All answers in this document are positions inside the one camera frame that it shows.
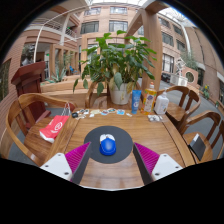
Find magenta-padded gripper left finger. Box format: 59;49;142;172
39;142;92;185

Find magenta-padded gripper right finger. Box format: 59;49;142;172
132;142;184;186

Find blue and white computer mouse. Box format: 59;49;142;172
99;133;117;157

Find round dark grey mouse pad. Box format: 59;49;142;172
83;125;134;165

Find red and white paper bag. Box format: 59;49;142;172
38;102;72;144

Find black notebook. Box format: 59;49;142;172
188;133;207;162

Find crumpled clear wrapper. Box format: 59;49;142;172
147;114;164;123

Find white pump bottle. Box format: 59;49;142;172
153;90;170;116

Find yellow liquid bottle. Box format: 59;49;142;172
141;81;158;116

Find blue squeeze tube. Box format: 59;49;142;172
131;89;143;115

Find large curved wooden armchair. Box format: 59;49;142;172
0;92;78;168

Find dark red wooden lectern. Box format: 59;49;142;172
10;60;51;126

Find spiky green agave plant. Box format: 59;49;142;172
46;64;68;84

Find leafy plant in white pot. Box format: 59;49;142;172
72;29;158;106

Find dark bust statue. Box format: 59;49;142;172
20;44;35;66

